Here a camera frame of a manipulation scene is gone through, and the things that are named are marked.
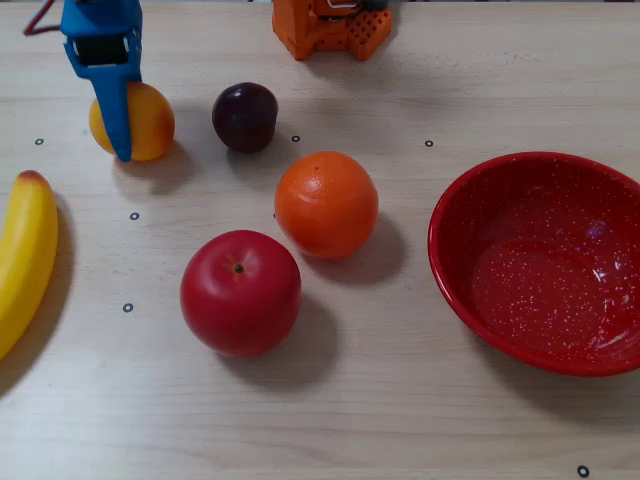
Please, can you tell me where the yellow orange toy peach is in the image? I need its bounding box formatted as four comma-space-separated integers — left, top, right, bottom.
88, 82, 176, 163

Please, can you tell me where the orange toy fruit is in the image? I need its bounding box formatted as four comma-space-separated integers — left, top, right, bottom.
273, 151, 380, 260

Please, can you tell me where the orange robot base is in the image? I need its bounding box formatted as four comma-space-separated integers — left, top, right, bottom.
309, 0, 394, 62

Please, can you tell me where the yellow toy banana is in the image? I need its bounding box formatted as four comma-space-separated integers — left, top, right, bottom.
0, 169, 59, 362

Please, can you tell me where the red speckled bowl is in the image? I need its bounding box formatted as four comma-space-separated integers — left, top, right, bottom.
427, 151, 640, 378

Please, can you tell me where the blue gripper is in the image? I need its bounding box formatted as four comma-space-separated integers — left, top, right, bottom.
59, 0, 145, 164

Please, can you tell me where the red toy apple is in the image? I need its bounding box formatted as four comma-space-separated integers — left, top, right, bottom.
179, 229, 303, 359

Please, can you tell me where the dark purple toy plum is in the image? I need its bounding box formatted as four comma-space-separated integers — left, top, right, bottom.
211, 82, 280, 154

